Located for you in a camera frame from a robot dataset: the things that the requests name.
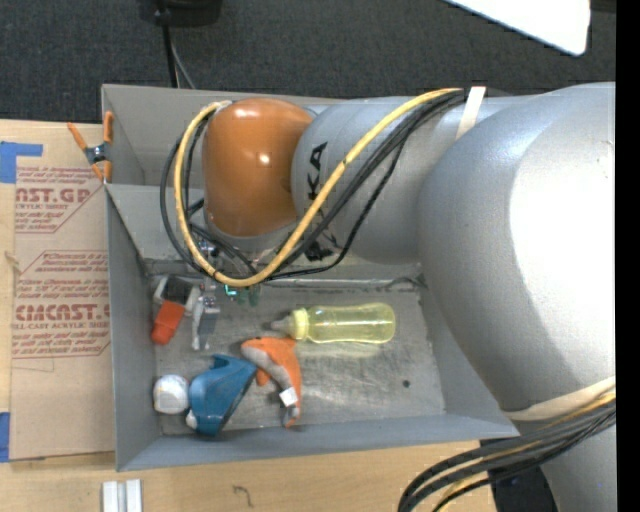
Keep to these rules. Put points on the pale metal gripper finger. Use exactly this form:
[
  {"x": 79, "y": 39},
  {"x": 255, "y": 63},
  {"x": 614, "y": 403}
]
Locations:
[
  {"x": 196, "y": 330},
  {"x": 210, "y": 322}
]

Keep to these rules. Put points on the orange block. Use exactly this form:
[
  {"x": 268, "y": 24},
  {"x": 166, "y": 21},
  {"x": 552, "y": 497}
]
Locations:
[{"x": 167, "y": 322}]

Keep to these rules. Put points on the blue curved plastic thing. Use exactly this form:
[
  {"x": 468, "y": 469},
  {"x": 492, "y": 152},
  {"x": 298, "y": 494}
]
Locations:
[{"x": 220, "y": 392}]

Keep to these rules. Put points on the white ball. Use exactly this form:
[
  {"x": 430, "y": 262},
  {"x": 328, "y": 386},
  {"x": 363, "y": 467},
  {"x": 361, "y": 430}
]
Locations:
[{"x": 170, "y": 394}]

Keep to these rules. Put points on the orange and grey toy dolphin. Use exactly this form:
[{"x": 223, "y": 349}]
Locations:
[{"x": 282, "y": 357}]

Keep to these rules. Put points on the yellow clear baby bottle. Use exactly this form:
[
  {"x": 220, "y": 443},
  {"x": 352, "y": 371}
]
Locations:
[{"x": 345, "y": 325}]

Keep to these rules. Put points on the brown cardboard board red print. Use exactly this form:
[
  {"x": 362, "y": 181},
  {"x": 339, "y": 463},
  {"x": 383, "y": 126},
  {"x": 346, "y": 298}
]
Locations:
[{"x": 60, "y": 390}]

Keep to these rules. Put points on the grey metal bin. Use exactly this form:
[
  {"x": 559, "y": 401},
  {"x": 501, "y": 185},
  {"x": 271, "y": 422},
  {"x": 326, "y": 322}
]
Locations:
[{"x": 360, "y": 390}]

